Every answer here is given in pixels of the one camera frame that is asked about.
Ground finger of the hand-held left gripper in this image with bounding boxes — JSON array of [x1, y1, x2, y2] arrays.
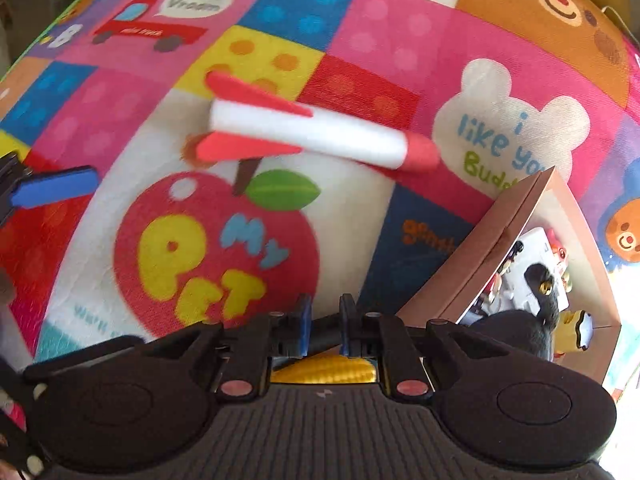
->
[[0, 362, 48, 480], [0, 152, 97, 226]]

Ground yellow corn toy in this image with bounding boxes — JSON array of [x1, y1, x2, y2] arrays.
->
[[272, 350, 378, 385]]

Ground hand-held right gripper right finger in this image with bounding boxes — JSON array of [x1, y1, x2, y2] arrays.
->
[[339, 294, 501, 403]]

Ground white bottle with red cap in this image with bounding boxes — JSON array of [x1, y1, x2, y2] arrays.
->
[[545, 230, 571, 286]]

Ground yellow pudding toy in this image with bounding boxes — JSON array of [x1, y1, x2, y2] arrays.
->
[[557, 310, 595, 352]]

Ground white and red foam rocket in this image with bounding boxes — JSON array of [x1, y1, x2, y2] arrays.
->
[[195, 71, 442, 175]]

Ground small toy figure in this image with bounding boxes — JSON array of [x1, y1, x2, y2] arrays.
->
[[487, 240, 526, 291]]

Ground black plush toy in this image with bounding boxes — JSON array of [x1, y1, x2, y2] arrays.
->
[[470, 262, 561, 363]]

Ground colourful printed play mat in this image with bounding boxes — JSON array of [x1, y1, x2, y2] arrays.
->
[[0, 0, 640, 391]]

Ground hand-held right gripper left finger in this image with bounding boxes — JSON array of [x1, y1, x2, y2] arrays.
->
[[145, 294, 313, 403]]

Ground pink cardboard box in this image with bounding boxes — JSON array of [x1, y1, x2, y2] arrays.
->
[[397, 166, 622, 396]]

